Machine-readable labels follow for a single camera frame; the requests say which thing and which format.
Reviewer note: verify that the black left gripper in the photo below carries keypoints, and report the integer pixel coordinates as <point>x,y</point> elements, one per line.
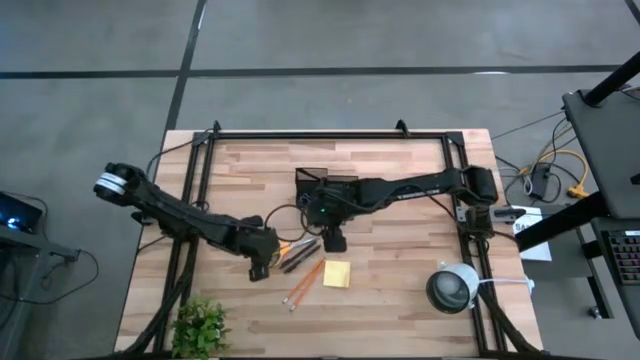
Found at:
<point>257,242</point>

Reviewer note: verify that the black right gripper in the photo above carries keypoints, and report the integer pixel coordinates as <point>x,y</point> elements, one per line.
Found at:
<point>327,207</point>

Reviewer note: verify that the plain black pen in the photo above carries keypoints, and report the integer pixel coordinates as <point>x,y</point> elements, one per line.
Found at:
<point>299,256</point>

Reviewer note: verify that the black pen with white print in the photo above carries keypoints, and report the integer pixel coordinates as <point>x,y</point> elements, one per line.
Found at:
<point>303,260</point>

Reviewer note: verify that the orange pencil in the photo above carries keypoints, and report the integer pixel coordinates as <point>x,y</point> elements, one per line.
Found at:
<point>309,286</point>
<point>302,282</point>

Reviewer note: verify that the yellow sticky note pad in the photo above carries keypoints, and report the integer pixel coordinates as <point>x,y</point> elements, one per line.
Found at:
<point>336,274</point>

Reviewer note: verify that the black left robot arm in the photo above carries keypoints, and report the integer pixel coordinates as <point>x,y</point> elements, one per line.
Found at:
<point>165,212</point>

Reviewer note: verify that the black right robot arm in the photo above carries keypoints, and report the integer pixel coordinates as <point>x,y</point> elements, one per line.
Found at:
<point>425,187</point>

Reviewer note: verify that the black mesh desk organizer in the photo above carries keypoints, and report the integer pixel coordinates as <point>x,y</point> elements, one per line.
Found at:
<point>310,175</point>

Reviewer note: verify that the green potted plant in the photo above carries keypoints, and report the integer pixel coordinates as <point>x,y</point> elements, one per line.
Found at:
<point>200,327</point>

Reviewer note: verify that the white desk lamp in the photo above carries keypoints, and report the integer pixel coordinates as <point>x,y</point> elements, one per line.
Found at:
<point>452,290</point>

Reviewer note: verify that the white paper sheet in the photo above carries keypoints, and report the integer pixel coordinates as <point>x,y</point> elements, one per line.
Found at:
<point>535,252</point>

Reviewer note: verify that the black power adapter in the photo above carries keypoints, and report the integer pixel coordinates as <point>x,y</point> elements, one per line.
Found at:
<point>540,182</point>

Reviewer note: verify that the grey stand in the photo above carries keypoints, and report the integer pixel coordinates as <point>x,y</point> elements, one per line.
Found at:
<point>30,242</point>

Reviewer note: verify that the black desk leg beam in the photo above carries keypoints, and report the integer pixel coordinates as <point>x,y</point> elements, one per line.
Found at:
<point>560,225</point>

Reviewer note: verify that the glowing tablet screen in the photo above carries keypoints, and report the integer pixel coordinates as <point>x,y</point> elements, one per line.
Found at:
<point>20,215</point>

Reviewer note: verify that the desk caster wheel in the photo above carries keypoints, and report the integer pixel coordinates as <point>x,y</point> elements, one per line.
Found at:
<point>594,312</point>

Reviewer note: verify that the grey desk surface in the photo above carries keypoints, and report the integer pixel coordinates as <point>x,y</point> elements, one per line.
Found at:
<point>610,150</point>

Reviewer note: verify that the black keyboard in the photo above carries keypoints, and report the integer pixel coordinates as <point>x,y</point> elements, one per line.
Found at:
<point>625,255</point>

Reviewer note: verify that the black pole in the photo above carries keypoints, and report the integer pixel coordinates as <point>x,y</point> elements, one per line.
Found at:
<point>610,82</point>

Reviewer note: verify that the black metal table frame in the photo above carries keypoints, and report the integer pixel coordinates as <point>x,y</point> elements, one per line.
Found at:
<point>325,135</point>

